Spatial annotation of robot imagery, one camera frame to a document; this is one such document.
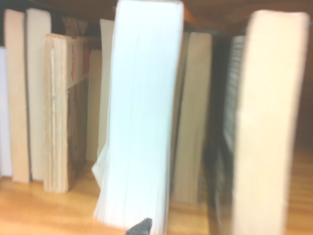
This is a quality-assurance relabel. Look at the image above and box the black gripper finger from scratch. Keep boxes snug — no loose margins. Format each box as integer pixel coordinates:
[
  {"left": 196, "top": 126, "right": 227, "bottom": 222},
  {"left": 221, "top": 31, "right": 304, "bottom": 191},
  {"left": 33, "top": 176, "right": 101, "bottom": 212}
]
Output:
[{"left": 126, "top": 217, "right": 154, "bottom": 235}]

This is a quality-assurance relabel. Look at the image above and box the thick paperback book dark cover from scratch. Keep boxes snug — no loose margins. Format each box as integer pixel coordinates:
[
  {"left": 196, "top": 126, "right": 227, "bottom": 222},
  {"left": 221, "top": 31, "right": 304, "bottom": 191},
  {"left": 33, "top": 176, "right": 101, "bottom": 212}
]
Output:
[{"left": 91, "top": 0, "right": 184, "bottom": 235}]

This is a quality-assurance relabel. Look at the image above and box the blue cover paperback book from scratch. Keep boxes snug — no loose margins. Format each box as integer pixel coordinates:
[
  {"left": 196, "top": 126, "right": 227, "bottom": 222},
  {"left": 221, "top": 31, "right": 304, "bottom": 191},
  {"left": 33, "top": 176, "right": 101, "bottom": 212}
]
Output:
[
  {"left": 170, "top": 31, "right": 213, "bottom": 204},
  {"left": 204, "top": 35, "right": 246, "bottom": 235}
]

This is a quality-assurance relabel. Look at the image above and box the wooden bookshelf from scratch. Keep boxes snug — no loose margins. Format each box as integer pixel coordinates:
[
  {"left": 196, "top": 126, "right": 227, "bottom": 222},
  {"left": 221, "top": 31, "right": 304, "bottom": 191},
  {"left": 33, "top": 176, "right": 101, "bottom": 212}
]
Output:
[{"left": 0, "top": 0, "right": 313, "bottom": 235}]

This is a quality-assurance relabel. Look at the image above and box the cream-paged paperback book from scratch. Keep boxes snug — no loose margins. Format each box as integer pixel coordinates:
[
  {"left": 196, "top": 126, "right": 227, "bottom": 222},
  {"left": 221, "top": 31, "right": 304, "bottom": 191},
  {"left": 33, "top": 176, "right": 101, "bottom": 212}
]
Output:
[{"left": 86, "top": 48, "right": 103, "bottom": 163}]

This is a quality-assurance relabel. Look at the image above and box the worn tan paperback book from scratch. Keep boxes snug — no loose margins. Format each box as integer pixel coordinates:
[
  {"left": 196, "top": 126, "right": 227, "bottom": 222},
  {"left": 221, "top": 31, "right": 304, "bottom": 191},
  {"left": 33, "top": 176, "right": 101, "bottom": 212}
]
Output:
[{"left": 43, "top": 33, "right": 89, "bottom": 194}]

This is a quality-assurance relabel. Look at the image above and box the white books middle right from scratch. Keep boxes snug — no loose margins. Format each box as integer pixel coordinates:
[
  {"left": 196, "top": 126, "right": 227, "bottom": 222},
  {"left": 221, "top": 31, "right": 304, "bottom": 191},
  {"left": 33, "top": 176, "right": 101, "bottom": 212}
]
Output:
[{"left": 231, "top": 10, "right": 311, "bottom": 235}]

